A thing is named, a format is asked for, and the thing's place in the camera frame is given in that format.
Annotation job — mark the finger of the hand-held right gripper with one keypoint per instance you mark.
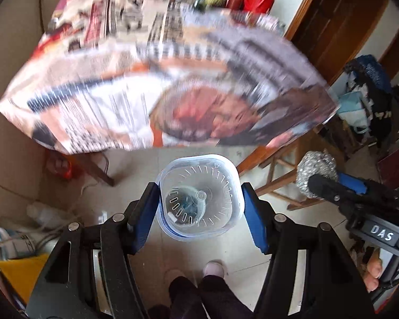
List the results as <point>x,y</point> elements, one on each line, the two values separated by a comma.
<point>332,191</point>
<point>352,182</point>

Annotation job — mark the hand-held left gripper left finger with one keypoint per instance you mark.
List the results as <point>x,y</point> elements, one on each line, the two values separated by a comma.
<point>145,221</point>

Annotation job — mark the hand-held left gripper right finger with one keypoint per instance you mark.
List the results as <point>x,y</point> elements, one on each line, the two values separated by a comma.
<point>253,221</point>

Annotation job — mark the foil ball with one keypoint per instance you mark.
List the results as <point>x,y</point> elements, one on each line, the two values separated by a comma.
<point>316,166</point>

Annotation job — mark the clear plastic container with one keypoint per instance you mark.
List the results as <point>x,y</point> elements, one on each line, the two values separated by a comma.
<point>199,179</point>

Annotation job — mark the person's right hand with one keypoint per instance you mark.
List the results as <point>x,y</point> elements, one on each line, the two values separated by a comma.
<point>374,270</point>

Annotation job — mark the dark red box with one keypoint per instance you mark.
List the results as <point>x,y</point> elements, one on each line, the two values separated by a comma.
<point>397,167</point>

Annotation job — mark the wooden stool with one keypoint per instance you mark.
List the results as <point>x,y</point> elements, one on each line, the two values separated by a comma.
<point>286,179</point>

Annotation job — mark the person's left pink slipper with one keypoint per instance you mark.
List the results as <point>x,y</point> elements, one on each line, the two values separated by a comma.
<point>174,275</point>

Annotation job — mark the person's pink slipper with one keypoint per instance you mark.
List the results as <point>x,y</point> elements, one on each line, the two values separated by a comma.
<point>174,275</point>
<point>213,268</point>

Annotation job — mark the person's right pink slipper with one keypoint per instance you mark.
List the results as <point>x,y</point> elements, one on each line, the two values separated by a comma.
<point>213,268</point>

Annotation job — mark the wooden table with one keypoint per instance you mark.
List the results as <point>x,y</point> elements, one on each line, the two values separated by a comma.
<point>266,154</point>

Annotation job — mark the light blue bag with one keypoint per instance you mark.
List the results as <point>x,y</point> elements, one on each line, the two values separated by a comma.
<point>352,109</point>

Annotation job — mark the person's right leg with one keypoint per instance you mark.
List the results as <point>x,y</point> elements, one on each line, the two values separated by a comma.
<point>219,297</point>

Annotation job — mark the person's leg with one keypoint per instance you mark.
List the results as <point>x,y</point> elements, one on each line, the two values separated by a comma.
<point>219,297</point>
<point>183,300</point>

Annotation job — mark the person's left leg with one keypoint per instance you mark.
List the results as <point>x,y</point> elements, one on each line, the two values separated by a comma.
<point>183,300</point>

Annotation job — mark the red plastic bag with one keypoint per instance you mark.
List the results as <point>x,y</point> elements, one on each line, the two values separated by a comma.
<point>65,167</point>

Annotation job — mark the pile of clothes and bags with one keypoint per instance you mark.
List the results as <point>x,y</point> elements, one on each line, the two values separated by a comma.
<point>375,83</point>

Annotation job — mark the white power strip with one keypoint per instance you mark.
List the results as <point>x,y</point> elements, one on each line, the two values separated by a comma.
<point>43,214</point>

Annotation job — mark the newspaper-covered table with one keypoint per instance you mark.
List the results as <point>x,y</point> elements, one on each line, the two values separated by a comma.
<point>119,106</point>

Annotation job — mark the yellow bag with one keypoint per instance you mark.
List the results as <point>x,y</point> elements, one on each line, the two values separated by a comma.
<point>20,275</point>

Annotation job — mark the brown wooden door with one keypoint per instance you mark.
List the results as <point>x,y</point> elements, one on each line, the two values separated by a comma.
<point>335,23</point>

